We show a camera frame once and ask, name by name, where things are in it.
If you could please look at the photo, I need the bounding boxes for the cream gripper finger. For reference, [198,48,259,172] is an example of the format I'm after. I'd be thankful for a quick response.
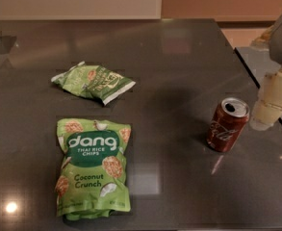
[249,66,282,131]

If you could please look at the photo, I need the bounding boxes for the red coca-cola can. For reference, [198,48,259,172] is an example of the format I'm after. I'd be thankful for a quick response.
[206,97,249,152]

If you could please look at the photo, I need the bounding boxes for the green dang rice chip bag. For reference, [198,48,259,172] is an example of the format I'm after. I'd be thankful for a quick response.
[55,118,131,220]

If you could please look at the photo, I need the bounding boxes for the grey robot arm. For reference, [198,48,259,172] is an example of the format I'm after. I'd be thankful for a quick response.
[250,14,282,131]

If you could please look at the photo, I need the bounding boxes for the green jalapeno chip bag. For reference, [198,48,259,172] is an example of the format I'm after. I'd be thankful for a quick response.
[51,62,136,105]

